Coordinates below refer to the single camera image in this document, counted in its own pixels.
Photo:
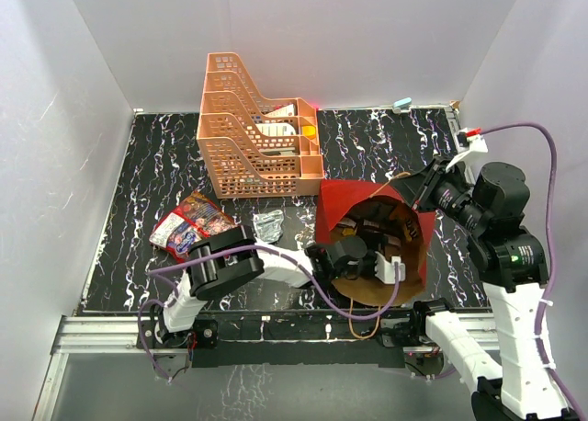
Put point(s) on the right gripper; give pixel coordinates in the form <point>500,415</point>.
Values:
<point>417,189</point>

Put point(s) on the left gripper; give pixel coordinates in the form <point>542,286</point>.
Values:
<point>369,271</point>

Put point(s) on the red brown paper bag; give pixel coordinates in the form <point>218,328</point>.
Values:
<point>340,200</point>

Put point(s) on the silver foil snack packet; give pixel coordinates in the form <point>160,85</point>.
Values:
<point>268,226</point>

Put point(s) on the red candy bag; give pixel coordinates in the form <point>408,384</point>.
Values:
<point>194,219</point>

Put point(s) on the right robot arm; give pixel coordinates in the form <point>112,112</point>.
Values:
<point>513,270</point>

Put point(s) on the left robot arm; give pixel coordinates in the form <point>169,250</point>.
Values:
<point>226,261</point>

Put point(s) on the yellow snack packet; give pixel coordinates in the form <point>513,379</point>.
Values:
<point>411,228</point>

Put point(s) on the light blue eraser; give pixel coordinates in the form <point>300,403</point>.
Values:
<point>402,105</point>

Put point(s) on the orange yellow round object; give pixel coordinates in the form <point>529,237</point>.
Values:
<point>309,131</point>

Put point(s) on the white box in organizer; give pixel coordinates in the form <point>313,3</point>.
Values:
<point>288,110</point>

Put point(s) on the peach plastic file organizer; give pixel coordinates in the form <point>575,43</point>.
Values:
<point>246,153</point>

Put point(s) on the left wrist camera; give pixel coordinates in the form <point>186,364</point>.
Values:
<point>390,271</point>

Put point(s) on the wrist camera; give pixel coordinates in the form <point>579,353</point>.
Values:
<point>471,146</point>
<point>390,271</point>

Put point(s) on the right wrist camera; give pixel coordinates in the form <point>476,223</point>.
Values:
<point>471,146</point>

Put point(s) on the aluminium front rail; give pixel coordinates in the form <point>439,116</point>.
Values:
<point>120,334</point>

